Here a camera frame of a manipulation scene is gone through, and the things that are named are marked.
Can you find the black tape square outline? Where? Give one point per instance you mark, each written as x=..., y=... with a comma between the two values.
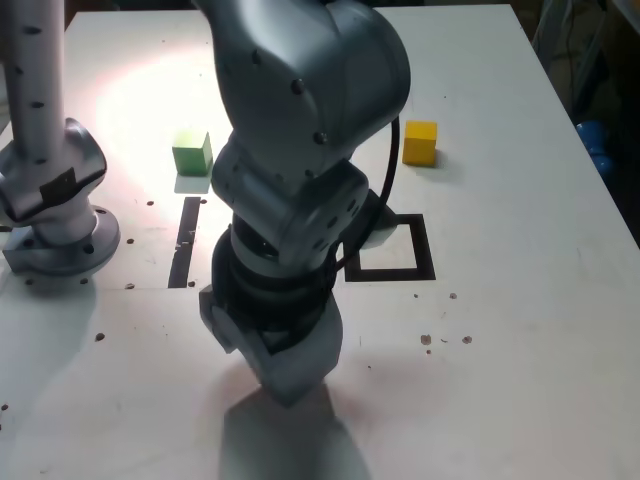
x=425, y=250

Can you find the grey cloth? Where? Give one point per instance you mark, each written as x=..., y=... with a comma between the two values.
x=565, y=50

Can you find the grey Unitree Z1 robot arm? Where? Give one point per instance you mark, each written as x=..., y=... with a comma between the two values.
x=310, y=75

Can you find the yellow cube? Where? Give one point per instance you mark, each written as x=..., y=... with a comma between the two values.
x=420, y=147

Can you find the blue object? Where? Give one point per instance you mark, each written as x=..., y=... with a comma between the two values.
x=595, y=145

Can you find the green cube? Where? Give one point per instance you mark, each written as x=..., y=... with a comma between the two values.
x=190, y=157

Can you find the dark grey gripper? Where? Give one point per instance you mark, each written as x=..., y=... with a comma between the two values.
x=222, y=280

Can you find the black tape strip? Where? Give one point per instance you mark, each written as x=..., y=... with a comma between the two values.
x=182, y=260

